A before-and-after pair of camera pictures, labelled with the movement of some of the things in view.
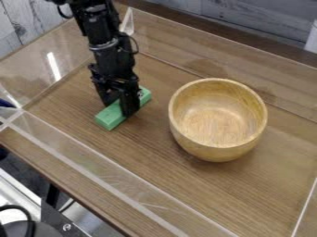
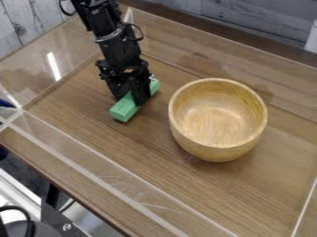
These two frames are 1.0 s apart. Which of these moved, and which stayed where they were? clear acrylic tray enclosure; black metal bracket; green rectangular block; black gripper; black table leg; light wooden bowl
Moved: black gripper; green rectangular block
Stayed: clear acrylic tray enclosure; light wooden bowl; black metal bracket; black table leg
